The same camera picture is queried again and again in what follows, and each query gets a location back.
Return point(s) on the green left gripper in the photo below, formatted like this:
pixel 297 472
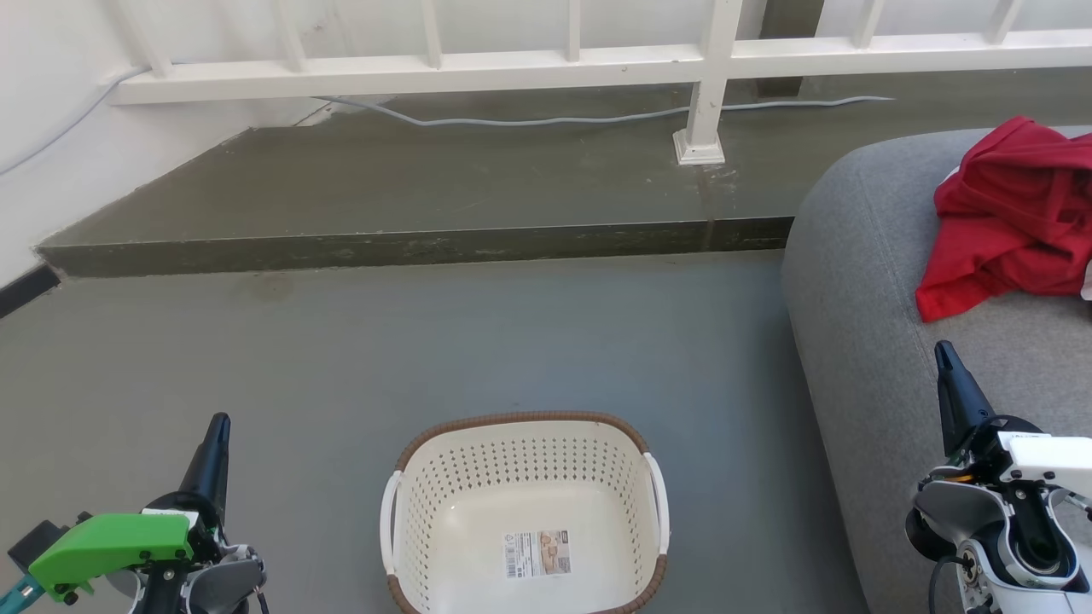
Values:
pixel 111 546

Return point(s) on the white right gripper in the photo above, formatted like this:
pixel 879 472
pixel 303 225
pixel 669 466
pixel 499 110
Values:
pixel 1049 465

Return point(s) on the red and white garment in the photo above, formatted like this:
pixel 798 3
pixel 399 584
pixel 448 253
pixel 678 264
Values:
pixel 1015 213

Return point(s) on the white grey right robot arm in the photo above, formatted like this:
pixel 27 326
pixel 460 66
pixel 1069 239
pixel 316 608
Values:
pixel 947 512

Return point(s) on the grey fabric sofa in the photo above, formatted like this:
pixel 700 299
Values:
pixel 870 281

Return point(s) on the cream perforated laundry basket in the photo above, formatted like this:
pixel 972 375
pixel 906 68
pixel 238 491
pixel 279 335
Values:
pixel 444 477

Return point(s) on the black baseboard strip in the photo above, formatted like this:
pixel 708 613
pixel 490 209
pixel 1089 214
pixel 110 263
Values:
pixel 26 290

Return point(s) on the barcode label sticker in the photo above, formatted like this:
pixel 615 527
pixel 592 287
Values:
pixel 537 554

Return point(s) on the white metal railing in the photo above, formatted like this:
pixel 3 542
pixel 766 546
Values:
pixel 426 68

